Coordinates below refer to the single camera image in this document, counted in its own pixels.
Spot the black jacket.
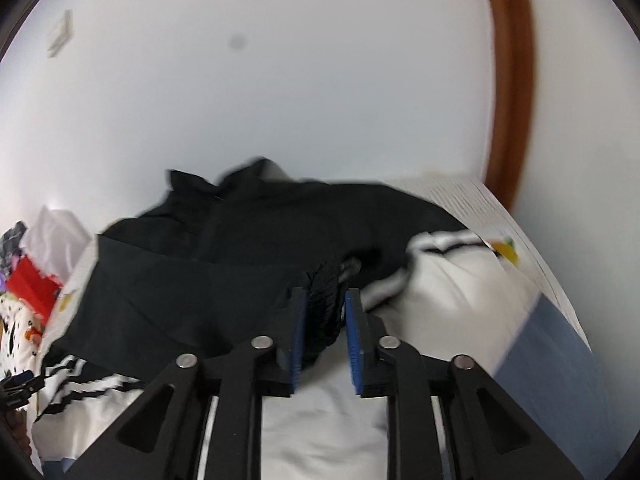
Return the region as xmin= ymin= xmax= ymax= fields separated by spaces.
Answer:
xmin=52 ymin=157 xmax=476 ymax=376

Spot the white wall switch plate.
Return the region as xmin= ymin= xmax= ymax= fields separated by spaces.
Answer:
xmin=46 ymin=10 xmax=76 ymax=56

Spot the brown wooden door frame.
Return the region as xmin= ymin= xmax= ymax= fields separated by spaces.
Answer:
xmin=477 ymin=0 xmax=538 ymax=211

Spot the dark plaid cloth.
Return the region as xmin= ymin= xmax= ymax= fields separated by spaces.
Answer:
xmin=0 ymin=220 xmax=28 ymax=266

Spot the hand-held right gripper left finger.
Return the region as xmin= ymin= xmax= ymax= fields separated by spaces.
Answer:
xmin=62 ymin=287 xmax=307 ymax=480

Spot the white black-striped garment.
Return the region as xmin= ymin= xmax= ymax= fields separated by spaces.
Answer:
xmin=30 ymin=230 xmax=538 ymax=480

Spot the fruit printed bed sheet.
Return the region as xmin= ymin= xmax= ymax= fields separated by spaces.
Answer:
xmin=42 ymin=174 xmax=608 ymax=480

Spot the white plastic bag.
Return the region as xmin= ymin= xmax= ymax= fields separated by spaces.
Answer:
xmin=25 ymin=205 xmax=93 ymax=281

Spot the white black-spotted pillow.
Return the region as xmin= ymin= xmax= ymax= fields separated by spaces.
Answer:
xmin=0 ymin=292 xmax=48 ymax=376

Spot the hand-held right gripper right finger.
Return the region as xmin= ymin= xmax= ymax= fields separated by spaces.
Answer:
xmin=345 ymin=287 xmax=586 ymax=480

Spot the red paper bag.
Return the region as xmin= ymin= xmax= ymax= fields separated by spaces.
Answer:
xmin=5 ymin=255 xmax=63 ymax=323

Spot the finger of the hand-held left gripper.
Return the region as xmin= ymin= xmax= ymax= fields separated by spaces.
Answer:
xmin=0 ymin=370 xmax=43 ymax=411

